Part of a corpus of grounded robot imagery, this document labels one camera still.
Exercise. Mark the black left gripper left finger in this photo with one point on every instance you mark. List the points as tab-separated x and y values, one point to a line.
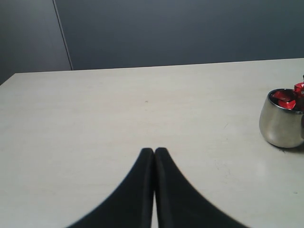
131	204

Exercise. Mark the red candy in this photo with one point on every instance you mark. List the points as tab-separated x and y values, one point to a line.
285	99
299	89

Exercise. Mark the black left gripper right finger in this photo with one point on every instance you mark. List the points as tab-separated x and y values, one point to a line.
179	204

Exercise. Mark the small steel cup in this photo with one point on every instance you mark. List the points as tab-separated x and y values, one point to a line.
279	126

